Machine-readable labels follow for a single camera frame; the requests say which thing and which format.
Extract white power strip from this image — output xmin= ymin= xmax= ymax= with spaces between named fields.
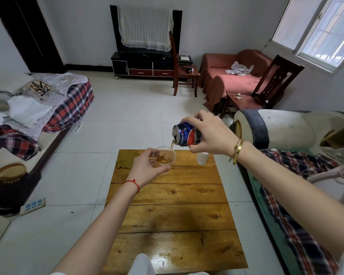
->
xmin=19 ymin=197 xmax=46 ymax=217

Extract folded white cloth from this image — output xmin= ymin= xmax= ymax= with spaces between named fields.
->
xmin=7 ymin=95 xmax=54 ymax=128

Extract white lace cloth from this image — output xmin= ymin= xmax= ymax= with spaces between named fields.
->
xmin=117 ymin=6 xmax=174 ymax=52

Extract person's right hand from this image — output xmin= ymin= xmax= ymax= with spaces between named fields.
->
xmin=180 ymin=109 xmax=241 ymax=157

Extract sofa with wooden armrest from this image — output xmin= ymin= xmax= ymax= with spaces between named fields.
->
xmin=0 ymin=65 xmax=95 ymax=218

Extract red covered sofa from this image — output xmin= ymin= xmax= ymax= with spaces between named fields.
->
xmin=199 ymin=49 xmax=277 ymax=112

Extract person's right forearm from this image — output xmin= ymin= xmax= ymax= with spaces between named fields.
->
xmin=232 ymin=140 xmax=344 ymax=262

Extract person's left hand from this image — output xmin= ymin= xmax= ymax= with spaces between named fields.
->
xmin=126 ymin=148 xmax=171 ymax=189

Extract worn white sofa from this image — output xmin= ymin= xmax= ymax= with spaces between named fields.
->
xmin=229 ymin=109 xmax=344 ymax=275

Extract white framed window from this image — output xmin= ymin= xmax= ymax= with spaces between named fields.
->
xmin=271 ymin=0 xmax=344 ymax=75

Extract person's left forearm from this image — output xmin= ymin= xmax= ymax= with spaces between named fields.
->
xmin=50 ymin=183 xmax=141 ymax=275

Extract blue and red drink can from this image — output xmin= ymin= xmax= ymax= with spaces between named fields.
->
xmin=172 ymin=121 xmax=204 ymax=147

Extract clear plastic cup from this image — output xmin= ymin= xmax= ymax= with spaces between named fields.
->
xmin=154 ymin=146 xmax=177 ymax=175

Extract dark wooden door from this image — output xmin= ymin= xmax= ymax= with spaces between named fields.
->
xmin=0 ymin=0 xmax=65 ymax=74

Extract brown wooden chair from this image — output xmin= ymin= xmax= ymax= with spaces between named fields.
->
xmin=169 ymin=31 xmax=201 ymax=98

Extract white trousers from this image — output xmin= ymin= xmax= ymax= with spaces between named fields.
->
xmin=127 ymin=253 xmax=156 ymax=275

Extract red plaid garment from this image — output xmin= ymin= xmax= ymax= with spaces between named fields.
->
xmin=0 ymin=124 xmax=41 ymax=161

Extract red string bracelet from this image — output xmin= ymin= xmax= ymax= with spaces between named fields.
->
xmin=122 ymin=179 xmax=140 ymax=195

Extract red plaid sofa cover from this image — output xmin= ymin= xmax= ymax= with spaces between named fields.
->
xmin=258 ymin=149 xmax=344 ymax=275

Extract crumpled white cloth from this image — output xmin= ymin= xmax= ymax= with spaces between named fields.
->
xmin=225 ymin=61 xmax=254 ymax=76

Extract dark wooden chair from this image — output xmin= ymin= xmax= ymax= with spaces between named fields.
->
xmin=219 ymin=54 xmax=305 ymax=119

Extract gold bracelet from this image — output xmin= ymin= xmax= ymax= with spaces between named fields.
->
xmin=228 ymin=138 xmax=245 ymax=165

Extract black television cabinet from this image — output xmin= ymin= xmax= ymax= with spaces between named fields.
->
xmin=111 ymin=51 xmax=193 ymax=81

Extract small white plastic bottle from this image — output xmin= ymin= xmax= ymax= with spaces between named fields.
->
xmin=196 ymin=152 xmax=210 ymax=166

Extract red plaid blanket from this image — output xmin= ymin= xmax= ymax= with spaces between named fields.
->
xmin=41 ymin=79 xmax=95 ymax=134

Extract black television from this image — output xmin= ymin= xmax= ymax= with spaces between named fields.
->
xmin=110 ymin=5 xmax=183 ymax=53

